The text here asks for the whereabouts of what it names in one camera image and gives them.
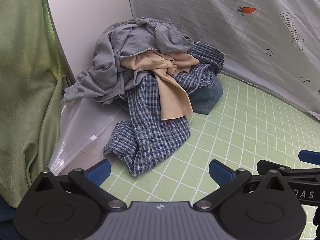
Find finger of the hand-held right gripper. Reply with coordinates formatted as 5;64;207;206
257;159;320;183
298;149;320;161

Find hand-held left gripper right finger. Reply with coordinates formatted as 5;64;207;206
194;159;290;212

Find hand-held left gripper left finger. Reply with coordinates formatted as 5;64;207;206
31;159;127;212

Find grey sweatpants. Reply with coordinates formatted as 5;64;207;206
92;17;195;98

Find clear plastic bag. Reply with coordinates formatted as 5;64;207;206
47;96;125;176

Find blue plaid shirt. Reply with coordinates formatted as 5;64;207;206
102;42;225;177

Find blue denim garment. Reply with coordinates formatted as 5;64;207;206
189;74;224;115

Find beige cloth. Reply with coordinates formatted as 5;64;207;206
121;50;200;121

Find green curtain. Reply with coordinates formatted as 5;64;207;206
0;0;73;208

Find grey printed sheet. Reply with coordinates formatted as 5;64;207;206
126;0;320;122

